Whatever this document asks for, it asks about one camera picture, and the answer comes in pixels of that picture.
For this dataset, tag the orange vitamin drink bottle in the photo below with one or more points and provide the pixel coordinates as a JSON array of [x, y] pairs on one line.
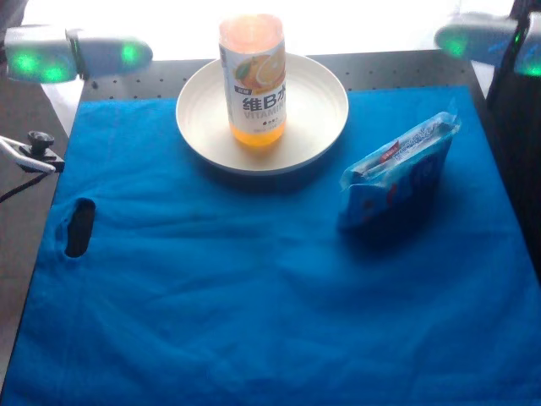
[[253, 84]]

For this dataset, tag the blue plastic snack package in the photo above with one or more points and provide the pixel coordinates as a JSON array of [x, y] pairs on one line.
[[393, 186]]

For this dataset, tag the white round plate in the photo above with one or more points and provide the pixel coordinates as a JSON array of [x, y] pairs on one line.
[[317, 110]]

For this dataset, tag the blue non-woven bag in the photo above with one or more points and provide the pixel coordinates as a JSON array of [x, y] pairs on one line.
[[253, 296]]

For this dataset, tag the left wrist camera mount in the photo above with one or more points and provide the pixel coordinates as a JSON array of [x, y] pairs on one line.
[[40, 154]]

